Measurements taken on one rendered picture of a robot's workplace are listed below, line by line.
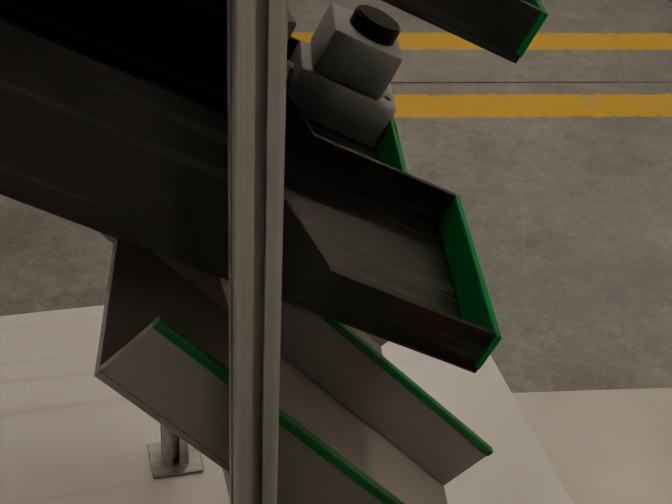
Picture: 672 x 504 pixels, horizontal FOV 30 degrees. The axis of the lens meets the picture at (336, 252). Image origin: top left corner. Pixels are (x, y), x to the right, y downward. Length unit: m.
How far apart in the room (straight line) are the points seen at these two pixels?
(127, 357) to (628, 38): 3.60
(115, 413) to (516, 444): 0.34
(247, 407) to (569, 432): 0.56
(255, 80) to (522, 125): 3.00
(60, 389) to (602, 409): 0.47
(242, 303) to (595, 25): 3.69
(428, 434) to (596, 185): 2.46
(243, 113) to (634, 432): 0.69
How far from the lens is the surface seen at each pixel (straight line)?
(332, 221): 0.64
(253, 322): 0.54
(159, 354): 0.59
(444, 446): 0.80
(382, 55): 0.74
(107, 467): 1.03
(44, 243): 2.90
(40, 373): 1.13
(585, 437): 1.09
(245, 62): 0.47
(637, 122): 3.58
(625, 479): 1.06
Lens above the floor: 1.56
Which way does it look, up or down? 33 degrees down
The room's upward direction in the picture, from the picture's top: 3 degrees clockwise
